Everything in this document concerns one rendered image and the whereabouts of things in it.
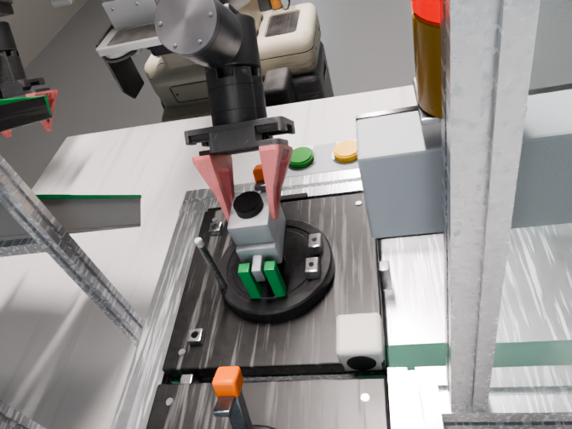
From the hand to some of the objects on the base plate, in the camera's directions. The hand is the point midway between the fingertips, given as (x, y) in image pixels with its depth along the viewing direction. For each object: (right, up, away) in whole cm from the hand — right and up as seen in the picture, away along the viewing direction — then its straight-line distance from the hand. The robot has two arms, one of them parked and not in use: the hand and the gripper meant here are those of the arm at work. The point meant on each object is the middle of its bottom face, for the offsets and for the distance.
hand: (252, 214), depth 50 cm
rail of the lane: (+33, 0, +19) cm, 38 cm away
